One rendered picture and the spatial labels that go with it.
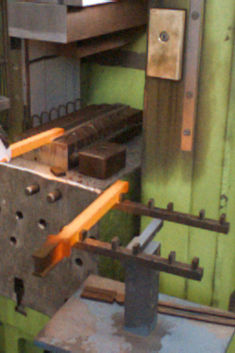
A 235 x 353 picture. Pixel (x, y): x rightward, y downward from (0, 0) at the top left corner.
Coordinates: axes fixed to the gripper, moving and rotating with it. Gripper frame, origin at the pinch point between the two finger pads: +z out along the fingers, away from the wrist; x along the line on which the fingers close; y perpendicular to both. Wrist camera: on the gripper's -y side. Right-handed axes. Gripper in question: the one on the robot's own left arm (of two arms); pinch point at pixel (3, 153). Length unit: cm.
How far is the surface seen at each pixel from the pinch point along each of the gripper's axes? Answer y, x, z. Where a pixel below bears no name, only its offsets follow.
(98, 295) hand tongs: 14.7, 29.2, 27.5
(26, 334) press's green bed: 21, -5, 62
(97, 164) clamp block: -13.1, 17.7, 12.7
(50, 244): 23.4, 34.3, -8.6
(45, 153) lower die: -12.8, -0.2, 13.2
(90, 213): 8.7, 32.0, 1.0
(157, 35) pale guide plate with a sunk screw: -40.0, 27.5, -10.4
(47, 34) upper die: -29.4, 1.5, -16.0
